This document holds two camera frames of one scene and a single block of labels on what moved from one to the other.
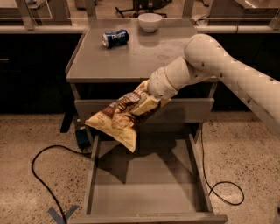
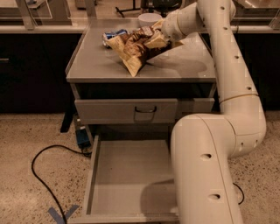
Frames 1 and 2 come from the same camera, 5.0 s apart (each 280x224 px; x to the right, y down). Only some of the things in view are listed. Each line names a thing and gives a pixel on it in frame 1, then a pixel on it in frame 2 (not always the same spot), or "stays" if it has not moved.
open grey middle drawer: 160,182 stays
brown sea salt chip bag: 117,121 -> 131,46
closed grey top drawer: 174,110 stays
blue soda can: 113,39 stays
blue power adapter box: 83,139 stays
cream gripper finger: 145,106 -> 158,40
